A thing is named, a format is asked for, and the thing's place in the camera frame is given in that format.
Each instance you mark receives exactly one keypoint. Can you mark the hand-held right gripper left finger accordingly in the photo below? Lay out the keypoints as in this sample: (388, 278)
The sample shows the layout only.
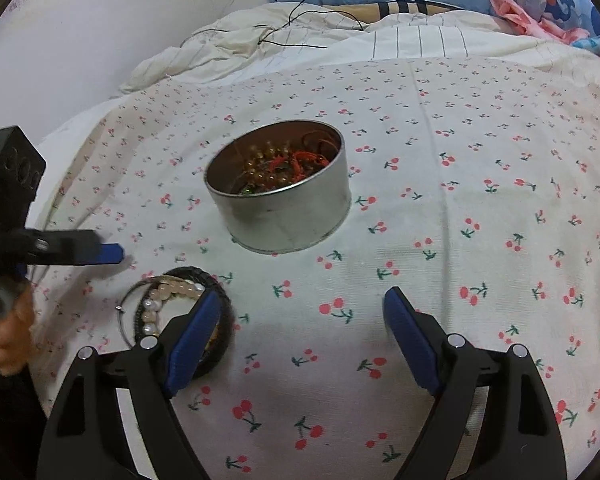
(192, 345)

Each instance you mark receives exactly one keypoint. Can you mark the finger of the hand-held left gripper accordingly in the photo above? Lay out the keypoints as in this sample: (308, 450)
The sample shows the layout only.
(110, 254)

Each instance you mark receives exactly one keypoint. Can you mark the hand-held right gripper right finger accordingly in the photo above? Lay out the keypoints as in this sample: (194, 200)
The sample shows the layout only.
(412, 345)

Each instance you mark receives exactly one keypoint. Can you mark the oval metal tin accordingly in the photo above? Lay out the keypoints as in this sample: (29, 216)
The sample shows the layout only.
(280, 225)

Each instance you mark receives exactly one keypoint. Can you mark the person's left hand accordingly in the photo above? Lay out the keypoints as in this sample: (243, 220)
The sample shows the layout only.
(15, 320)

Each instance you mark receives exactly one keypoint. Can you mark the cherry print bed sheet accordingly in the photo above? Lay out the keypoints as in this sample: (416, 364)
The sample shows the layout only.
(430, 210)

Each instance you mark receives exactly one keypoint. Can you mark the white striped duvet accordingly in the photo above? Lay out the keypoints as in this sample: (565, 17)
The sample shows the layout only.
(405, 42)

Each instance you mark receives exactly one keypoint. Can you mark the tan striped pillow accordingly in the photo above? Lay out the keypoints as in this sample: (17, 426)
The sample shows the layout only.
(430, 7)

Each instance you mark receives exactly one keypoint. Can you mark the pink cloth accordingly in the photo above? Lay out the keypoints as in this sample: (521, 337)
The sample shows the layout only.
(520, 15)

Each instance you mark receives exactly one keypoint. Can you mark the light blue cloth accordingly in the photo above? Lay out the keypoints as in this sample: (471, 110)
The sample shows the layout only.
(592, 44)

